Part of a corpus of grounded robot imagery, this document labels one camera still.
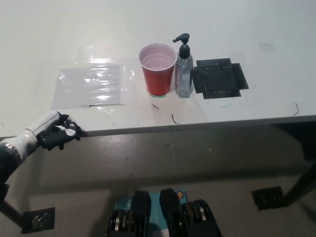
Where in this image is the clear plastic sheet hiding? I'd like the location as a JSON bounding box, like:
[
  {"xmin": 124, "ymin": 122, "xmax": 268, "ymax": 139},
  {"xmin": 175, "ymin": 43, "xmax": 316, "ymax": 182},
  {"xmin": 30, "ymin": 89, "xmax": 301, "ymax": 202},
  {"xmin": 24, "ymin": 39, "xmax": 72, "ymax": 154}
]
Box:
[{"xmin": 50, "ymin": 63, "xmax": 135, "ymax": 110}]

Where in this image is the large black tape patch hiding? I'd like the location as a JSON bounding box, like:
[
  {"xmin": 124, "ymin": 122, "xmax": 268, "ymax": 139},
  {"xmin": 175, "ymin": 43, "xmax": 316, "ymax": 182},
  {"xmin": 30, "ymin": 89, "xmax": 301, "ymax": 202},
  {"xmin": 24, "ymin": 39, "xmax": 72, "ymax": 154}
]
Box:
[{"xmin": 192, "ymin": 58, "xmax": 249, "ymax": 100}]

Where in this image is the clear soap pump bottle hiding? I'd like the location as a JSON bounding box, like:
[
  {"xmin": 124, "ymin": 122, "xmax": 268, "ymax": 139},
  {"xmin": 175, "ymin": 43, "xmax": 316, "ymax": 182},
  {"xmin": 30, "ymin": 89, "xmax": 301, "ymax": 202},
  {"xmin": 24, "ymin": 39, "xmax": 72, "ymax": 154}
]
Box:
[{"xmin": 172, "ymin": 33, "xmax": 195, "ymax": 98}]

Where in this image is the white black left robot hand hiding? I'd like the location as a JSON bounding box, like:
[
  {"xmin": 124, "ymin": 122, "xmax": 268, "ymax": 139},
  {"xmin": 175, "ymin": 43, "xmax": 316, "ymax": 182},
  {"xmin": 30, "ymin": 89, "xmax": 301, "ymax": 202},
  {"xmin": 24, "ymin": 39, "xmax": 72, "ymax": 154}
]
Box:
[{"xmin": 1, "ymin": 111, "xmax": 83, "ymax": 159}]

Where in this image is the red plastic cup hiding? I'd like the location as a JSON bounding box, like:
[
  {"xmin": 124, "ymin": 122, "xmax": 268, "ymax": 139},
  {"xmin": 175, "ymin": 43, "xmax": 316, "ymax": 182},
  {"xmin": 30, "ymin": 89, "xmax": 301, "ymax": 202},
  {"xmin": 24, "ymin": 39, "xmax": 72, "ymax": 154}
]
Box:
[{"xmin": 138, "ymin": 43, "xmax": 177, "ymax": 97}]

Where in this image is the small black tape patch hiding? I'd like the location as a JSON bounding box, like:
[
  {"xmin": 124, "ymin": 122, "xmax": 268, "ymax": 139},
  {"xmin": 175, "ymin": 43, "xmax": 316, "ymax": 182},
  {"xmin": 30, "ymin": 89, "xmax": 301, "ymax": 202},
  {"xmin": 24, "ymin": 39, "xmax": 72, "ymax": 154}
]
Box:
[
  {"xmin": 21, "ymin": 207, "xmax": 56, "ymax": 234},
  {"xmin": 251, "ymin": 186, "xmax": 288, "ymax": 211}
]

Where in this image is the black metal table leg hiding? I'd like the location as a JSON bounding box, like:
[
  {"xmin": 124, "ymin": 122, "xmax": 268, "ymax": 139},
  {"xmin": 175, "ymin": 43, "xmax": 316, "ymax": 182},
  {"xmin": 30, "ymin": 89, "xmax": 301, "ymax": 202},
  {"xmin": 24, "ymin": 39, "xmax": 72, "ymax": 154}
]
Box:
[
  {"xmin": 283, "ymin": 158, "xmax": 316, "ymax": 207},
  {"xmin": 0, "ymin": 200, "xmax": 25, "ymax": 223}
]

